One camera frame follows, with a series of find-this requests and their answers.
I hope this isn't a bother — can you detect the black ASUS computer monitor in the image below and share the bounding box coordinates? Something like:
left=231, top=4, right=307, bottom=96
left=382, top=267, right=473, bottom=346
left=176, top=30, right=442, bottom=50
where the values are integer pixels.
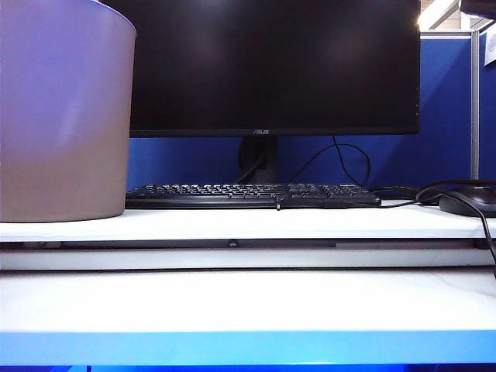
left=98, top=0, right=422, bottom=138

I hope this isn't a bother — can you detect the thin black looped cable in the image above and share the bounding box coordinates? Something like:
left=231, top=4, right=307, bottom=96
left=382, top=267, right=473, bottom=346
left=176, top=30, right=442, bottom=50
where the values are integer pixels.
left=298, top=136, right=372, bottom=188

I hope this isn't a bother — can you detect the black computer keyboard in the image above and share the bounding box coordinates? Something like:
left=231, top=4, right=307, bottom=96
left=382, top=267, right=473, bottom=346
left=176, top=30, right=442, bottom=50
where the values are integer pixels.
left=124, top=182, right=383, bottom=211

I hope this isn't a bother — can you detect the black keyboard cable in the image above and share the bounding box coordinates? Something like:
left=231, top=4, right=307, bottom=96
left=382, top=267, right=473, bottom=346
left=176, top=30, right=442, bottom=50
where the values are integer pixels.
left=370, top=186, right=441, bottom=208

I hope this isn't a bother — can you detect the black monitor stand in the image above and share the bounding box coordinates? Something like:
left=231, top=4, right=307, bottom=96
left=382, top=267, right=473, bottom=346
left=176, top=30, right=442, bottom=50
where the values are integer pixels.
left=237, top=136, right=280, bottom=184

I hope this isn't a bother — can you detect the grey metal partition post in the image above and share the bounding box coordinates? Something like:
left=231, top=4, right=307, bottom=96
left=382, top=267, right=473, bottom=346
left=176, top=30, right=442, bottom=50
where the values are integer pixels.
left=470, top=29, right=481, bottom=180

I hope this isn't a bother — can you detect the grey metal table rail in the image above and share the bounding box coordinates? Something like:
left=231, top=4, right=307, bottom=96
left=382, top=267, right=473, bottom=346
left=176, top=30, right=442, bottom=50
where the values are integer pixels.
left=21, top=239, right=490, bottom=251

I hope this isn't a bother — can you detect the narrow blue partition panel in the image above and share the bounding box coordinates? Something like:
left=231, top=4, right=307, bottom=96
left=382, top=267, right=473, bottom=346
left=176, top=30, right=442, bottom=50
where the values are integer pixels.
left=479, top=29, right=496, bottom=181

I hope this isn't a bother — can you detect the thick black cable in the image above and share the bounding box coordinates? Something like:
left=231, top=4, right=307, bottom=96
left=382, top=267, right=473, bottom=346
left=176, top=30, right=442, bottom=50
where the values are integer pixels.
left=415, top=178, right=496, bottom=279

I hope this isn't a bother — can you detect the black computer mouse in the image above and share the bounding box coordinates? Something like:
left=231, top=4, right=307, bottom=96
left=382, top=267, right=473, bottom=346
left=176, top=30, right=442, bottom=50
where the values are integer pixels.
left=438, top=184, right=496, bottom=218

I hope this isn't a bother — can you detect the white paper sheet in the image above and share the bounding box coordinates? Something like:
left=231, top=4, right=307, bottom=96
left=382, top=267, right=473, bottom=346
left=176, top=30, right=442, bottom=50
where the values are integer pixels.
left=483, top=30, right=496, bottom=67

